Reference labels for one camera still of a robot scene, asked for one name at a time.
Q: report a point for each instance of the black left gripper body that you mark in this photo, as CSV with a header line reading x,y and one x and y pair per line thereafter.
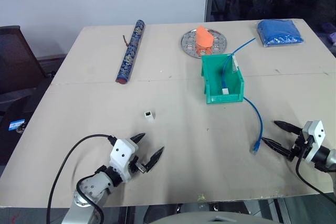
x,y
137,166

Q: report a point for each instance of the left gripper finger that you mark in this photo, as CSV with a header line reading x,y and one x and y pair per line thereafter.
x,y
137,138
155,159

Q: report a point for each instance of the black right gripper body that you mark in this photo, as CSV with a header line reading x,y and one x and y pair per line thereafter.
x,y
299,149

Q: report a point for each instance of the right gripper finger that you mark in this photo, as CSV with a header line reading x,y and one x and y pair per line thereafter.
x,y
287,127
277,146

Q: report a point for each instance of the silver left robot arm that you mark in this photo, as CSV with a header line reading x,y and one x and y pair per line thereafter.
x,y
92,187

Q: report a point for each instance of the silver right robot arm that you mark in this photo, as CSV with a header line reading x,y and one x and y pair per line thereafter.
x,y
331,159

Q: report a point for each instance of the small white cube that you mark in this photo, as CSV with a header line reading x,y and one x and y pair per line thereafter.
x,y
149,116

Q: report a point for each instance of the white label card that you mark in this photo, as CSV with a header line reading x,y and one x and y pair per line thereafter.
x,y
235,64

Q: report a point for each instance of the blue patterned scroll tube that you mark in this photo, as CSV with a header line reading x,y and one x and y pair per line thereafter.
x,y
131,51

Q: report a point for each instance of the green plastic bin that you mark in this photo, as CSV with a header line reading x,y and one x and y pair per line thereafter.
x,y
212,77

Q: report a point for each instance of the blue bagged cloth pack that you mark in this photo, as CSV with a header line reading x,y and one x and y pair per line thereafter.
x,y
279,32

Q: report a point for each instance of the purple object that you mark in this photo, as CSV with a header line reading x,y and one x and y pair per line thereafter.
x,y
333,36

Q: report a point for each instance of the silver perforated round plate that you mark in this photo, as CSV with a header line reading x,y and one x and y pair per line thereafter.
x,y
187,41

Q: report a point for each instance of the orange folded object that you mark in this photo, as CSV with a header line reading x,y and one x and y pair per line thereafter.
x,y
203,37

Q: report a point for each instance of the blue label tag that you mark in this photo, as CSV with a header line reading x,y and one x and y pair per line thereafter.
x,y
15,125

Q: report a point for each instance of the dark glass partition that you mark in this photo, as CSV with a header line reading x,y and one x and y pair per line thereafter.
x,y
249,1

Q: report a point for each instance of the black office chair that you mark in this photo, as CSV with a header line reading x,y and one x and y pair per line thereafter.
x,y
15,58

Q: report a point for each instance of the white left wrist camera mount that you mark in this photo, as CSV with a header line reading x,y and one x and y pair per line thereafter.
x,y
122,155

